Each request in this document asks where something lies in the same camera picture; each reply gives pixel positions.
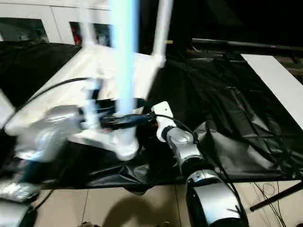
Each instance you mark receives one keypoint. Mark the white plastic table top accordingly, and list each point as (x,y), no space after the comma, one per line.
(71,71)

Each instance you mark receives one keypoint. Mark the white plastic table leg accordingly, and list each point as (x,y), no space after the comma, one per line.
(163,30)
(6,106)
(125,59)
(87,23)

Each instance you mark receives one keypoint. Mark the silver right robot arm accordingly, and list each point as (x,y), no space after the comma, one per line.
(189,151)

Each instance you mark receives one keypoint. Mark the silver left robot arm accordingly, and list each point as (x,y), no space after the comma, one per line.
(47,132)

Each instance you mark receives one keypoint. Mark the black glossy mat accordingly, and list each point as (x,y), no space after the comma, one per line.
(225,106)

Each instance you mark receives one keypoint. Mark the white glass-door cabinet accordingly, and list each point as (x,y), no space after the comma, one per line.
(35,11)

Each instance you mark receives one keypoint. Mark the flat white board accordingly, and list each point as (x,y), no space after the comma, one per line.
(274,78)

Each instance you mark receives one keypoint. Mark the black metal stand bar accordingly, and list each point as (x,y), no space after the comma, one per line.
(277,196)

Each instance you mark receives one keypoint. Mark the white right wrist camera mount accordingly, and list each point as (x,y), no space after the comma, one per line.
(164,111)

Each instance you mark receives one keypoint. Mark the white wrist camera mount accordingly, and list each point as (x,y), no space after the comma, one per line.
(91,106)
(164,111)

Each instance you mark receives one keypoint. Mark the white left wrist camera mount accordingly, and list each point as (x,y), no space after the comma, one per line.
(91,106)

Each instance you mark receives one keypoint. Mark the long black metal rail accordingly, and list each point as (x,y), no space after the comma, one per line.
(248,45)

